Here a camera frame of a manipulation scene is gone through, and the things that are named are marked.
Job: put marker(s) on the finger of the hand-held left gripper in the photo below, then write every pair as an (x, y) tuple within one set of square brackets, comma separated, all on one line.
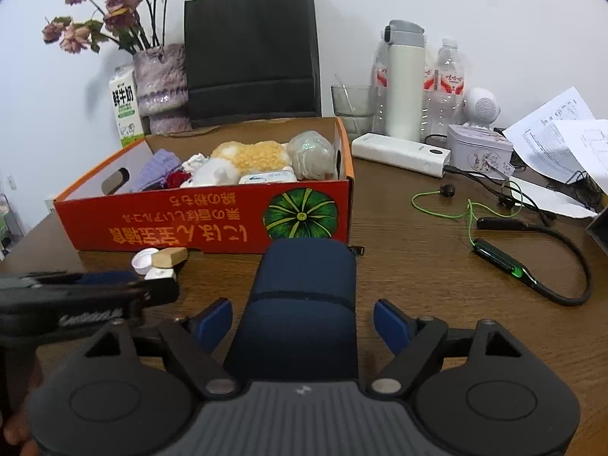
[(107, 279), (161, 290)]

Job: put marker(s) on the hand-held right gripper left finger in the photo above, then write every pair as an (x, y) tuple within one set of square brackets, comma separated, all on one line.
[(213, 324)]

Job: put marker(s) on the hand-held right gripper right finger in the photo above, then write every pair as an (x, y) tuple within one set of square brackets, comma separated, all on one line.
[(390, 327)]

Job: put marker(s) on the red cardboard box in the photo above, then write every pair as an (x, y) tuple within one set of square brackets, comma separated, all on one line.
[(190, 225)]

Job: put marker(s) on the navy blue case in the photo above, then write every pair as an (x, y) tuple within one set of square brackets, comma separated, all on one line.
[(304, 304)]

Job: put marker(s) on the red and white fluffy cloth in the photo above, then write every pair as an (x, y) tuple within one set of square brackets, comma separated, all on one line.
[(176, 179)]

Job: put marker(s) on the purple knitted cloth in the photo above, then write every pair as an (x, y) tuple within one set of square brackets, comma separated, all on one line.
[(154, 171)]

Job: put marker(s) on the white packet with pink label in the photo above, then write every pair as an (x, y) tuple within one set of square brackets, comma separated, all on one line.
[(266, 176)]

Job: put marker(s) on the yellow and white plush toy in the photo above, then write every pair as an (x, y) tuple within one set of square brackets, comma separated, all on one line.
[(247, 156)]

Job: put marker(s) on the person's left hand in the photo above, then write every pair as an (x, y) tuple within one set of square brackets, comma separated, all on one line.
[(19, 430)]

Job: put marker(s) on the beige wooden block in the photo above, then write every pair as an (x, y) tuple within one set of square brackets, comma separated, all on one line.
[(168, 257)]

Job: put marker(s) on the black green neckband earphones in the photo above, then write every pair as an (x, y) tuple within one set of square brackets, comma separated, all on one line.
[(503, 263)]

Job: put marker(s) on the green and white milk carton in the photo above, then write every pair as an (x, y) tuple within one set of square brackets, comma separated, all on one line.
[(126, 109)]

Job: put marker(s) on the white power bank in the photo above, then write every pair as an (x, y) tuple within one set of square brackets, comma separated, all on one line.
[(401, 154)]

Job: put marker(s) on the iridescent pouch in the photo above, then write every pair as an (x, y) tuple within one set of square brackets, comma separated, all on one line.
[(311, 154)]

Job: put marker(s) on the purple glazed vase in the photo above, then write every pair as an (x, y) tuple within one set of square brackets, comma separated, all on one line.
[(161, 90)]

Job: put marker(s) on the white printed tin box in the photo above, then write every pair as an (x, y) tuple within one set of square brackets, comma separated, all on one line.
[(479, 149)]

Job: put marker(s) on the white paper sheet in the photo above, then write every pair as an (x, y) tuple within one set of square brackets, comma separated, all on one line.
[(551, 197)]

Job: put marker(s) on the clear glass cup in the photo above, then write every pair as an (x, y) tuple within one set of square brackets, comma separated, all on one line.
[(354, 109)]

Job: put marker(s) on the white thermos bottle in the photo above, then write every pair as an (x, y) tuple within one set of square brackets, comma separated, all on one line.
[(404, 90)]

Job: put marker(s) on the white round speaker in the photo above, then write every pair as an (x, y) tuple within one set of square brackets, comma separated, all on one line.
[(480, 107)]

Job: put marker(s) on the clear plastic bottle red label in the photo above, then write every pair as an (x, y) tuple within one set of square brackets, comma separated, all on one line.
[(380, 85), (444, 90)]

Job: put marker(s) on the black paper bag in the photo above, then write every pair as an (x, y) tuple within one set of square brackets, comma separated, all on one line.
[(251, 57)]

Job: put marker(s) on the white printed paper sheets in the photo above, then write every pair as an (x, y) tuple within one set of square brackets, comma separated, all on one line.
[(555, 133)]

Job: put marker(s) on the dried pink flowers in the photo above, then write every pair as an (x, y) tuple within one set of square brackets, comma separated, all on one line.
[(114, 4)]

